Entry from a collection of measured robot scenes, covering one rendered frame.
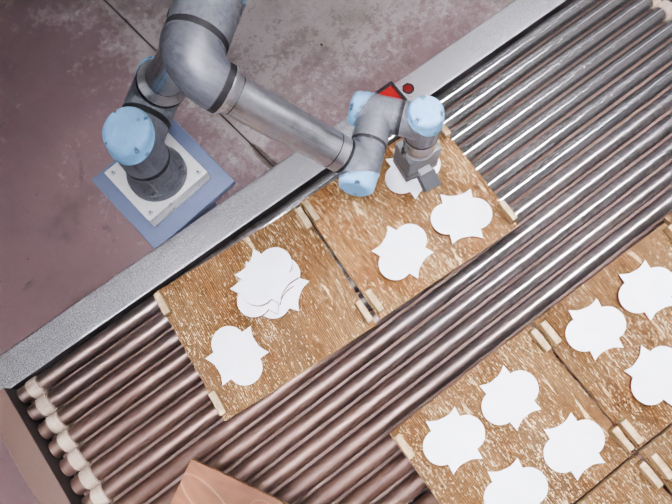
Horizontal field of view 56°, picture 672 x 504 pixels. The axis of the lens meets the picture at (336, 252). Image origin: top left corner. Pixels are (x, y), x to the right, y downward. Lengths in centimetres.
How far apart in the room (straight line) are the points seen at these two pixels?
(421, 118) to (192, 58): 46
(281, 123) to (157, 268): 59
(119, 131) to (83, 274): 126
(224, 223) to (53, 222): 131
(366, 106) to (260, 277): 46
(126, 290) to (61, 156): 136
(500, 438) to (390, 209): 59
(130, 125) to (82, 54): 161
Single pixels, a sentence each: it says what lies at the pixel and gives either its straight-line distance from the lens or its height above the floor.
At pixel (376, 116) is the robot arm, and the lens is 130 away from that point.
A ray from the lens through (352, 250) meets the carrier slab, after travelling 152.
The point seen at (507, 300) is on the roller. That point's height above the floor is 92.
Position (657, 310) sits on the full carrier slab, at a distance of 164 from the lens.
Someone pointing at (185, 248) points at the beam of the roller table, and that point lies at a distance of 160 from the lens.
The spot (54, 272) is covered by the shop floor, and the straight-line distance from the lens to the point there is 275.
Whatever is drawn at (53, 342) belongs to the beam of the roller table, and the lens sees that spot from 167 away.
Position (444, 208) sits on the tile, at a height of 95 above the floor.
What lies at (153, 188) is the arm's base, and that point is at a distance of 163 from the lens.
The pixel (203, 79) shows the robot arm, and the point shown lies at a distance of 113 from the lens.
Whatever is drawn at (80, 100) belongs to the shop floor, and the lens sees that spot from 298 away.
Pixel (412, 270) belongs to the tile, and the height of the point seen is 95.
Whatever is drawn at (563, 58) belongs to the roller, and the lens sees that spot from 183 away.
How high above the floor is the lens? 241
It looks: 75 degrees down
